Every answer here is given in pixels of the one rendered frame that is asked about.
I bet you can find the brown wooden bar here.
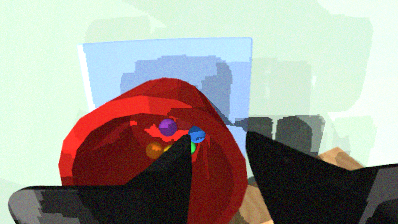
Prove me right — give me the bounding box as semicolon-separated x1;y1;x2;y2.
228;146;364;224

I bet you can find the orange marble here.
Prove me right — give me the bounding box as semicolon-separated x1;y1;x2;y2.
146;142;163;159

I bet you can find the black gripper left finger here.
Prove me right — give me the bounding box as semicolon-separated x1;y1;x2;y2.
8;134;192;224

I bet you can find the blue marble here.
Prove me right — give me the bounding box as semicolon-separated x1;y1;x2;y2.
188;126;206;143

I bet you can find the green marble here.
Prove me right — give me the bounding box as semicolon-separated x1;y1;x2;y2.
191;141;196;154

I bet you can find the purple marble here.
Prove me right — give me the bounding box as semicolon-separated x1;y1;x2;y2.
159;119;177;137

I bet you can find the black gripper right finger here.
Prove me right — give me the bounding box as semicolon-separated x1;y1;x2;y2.
245;131;398;224

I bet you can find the red cup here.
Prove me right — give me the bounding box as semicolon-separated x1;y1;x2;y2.
58;77;248;224

